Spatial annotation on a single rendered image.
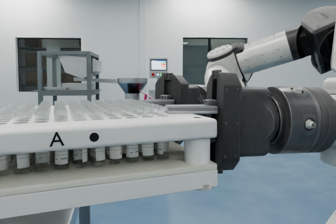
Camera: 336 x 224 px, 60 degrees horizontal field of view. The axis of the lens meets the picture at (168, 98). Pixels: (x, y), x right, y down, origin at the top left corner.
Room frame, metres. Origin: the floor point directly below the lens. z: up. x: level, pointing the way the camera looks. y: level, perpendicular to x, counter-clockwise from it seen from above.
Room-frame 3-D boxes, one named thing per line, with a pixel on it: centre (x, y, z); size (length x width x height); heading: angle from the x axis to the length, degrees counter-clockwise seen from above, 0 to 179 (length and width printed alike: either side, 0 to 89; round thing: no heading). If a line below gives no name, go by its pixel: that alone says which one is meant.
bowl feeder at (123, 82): (3.56, 0.37, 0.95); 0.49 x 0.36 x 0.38; 93
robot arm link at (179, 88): (0.54, -0.03, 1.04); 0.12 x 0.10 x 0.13; 143
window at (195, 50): (6.12, -0.97, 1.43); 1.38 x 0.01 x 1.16; 93
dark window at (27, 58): (5.97, 2.40, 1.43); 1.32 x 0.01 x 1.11; 93
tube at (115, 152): (0.30, 0.05, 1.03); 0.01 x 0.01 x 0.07
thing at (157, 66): (3.66, 0.12, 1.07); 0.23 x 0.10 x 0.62; 93
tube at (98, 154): (0.29, 0.07, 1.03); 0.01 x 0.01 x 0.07
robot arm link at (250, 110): (0.37, -0.12, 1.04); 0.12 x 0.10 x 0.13; 103
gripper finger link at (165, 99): (0.46, 0.02, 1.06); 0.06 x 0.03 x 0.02; 143
